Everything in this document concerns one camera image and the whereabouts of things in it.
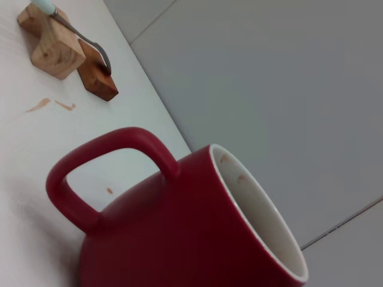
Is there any red ceramic cup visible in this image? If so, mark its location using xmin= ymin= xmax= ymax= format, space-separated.
xmin=45 ymin=127 xmax=309 ymax=287

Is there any blue handled metal spoon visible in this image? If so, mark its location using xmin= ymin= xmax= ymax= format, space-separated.
xmin=31 ymin=0 xmax=113 ymax=75

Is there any dark reddish wooden block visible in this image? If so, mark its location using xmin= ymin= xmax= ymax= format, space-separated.
xmin=77 ymin=38 xmax=119 ymax=102

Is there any light wooden block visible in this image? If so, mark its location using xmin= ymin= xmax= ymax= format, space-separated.
xmin=16 ymin=2 xmax=87 ymax=81

